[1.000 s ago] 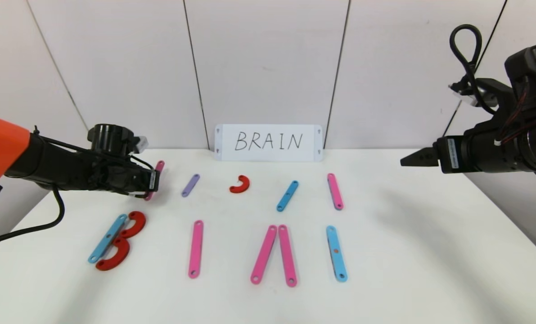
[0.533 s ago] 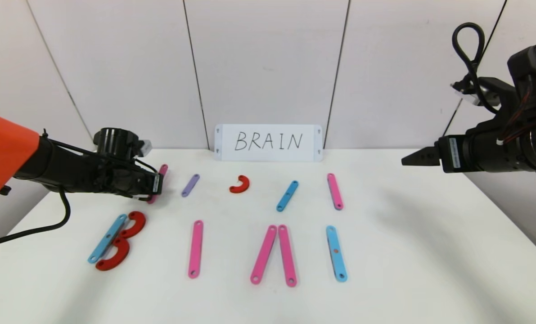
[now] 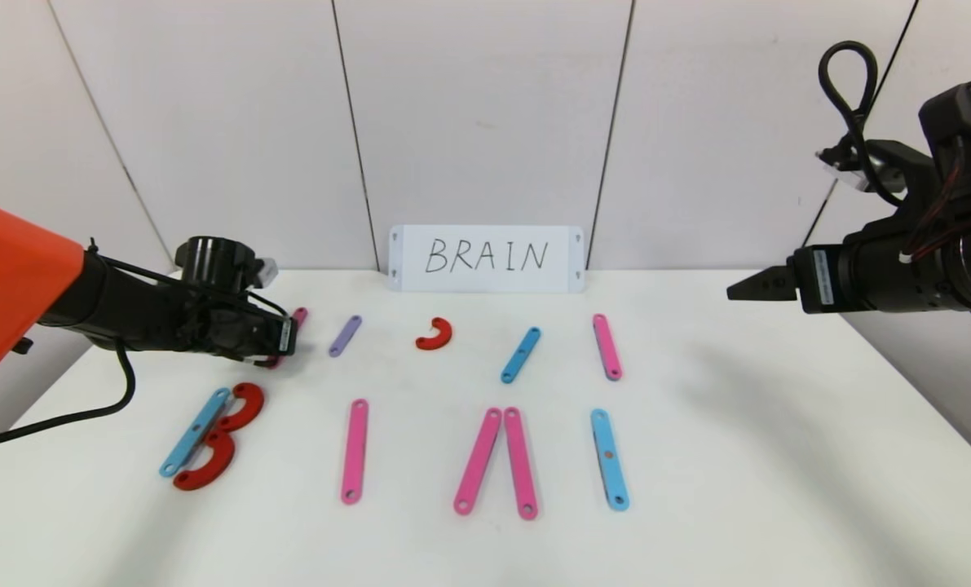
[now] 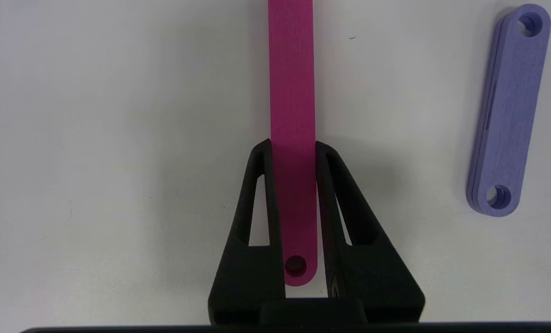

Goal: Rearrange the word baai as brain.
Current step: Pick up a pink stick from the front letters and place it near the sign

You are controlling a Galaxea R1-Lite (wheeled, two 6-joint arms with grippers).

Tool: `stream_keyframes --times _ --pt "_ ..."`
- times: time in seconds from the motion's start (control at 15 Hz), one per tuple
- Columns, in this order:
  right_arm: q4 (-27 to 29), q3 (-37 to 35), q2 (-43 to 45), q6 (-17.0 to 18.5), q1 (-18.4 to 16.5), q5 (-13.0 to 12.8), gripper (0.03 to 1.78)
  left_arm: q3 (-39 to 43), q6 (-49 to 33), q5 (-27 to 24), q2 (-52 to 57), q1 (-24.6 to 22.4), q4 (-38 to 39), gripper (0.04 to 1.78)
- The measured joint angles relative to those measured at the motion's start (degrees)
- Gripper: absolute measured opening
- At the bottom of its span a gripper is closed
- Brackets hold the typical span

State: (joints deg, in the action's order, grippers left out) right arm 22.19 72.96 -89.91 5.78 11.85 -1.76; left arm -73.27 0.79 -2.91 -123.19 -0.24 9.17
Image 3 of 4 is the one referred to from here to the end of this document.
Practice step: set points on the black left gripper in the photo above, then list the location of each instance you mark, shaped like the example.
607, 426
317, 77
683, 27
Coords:
285, 335

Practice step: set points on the white sign reading BRAIN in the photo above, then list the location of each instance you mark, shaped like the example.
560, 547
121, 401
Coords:
485, 259

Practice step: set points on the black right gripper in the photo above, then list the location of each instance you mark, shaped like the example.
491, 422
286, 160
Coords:
816, 280

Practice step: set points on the pink plastic bar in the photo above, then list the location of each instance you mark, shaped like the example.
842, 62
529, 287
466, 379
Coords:
300, 315
355, 452
606, 346
520, 465
478, 461

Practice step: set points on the small red curved piece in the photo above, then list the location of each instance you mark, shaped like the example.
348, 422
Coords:
441, 338

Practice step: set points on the blue plastic bar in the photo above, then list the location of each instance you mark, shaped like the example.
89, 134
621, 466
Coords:
521, 355
196, 432

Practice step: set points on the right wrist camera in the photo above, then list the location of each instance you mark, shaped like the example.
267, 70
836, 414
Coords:
884, 163

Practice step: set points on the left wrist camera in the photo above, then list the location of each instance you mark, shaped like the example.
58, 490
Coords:
265, 272

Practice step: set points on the short purple plastic bar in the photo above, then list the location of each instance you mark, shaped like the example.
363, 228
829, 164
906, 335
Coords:
345, 336

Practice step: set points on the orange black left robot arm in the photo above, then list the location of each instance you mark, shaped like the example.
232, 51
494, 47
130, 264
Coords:
12, 277

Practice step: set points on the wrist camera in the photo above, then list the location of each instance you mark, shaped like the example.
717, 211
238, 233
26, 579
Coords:
884, 163
265, 272

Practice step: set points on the blue bar with orange dot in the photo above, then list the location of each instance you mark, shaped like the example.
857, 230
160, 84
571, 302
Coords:
610, 469

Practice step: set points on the red curved plastic piece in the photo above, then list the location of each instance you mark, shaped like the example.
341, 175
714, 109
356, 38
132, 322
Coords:
250, 406
218, 466

